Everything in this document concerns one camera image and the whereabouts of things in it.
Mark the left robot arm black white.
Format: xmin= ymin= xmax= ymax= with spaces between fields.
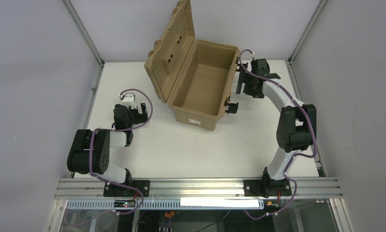
xmin=67 ymin=103 xmax=148 ymax=186

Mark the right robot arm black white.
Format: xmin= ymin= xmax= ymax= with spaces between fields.
xmin=236 ymin=59 xmax=316 ymax=197

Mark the black rear toolbox latch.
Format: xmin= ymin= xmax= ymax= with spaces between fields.
xmin=235 ymin=58 xmax=243 ymax=72

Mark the black toolbox latch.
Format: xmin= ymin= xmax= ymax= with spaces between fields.
xmin=235 ymin=58 xmax=243 ymax=72
xmin=224 ymin=101 xmax=239 ymax=114

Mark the black front toolbox latch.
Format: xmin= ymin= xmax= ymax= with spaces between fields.
xmin=224 ymin=101 xmax=239 ymax=114

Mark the tan plastic toolbox with lid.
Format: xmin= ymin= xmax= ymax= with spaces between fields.
xmin=144 ymin=0 xmax=240 ymax=131

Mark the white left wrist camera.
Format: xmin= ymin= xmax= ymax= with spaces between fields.
xmin=119 ymin=92 xmax=138 ymax=109

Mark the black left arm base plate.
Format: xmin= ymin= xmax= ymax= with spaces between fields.
xmin=103 ymin=180 xmax=151 ymax=197

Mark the aluminium front rail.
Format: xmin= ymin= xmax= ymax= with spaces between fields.
xmin=55 ymin=177 xmax=343 ymax=200

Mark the white slotted cable duct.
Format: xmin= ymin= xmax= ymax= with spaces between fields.
xmin=66 ymin=198 xmax=264 ymax=210

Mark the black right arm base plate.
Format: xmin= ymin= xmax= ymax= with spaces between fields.
xmin=243 ymin=179 xmax=292 ymax=198

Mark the aluminium frame post right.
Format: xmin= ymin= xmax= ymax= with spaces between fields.
xmin=288 ymin=0 xmax=328 ymax=64

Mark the aluminium frame post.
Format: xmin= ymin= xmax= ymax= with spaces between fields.
xmin=62 ymin=0 xmax=104 ymax=66
xmin=288 ymin=0 xmax=328 ymax=64

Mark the aluminium frame post left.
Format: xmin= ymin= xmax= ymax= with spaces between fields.
xmin=62 ymin=0 xmax=104 ymax=66

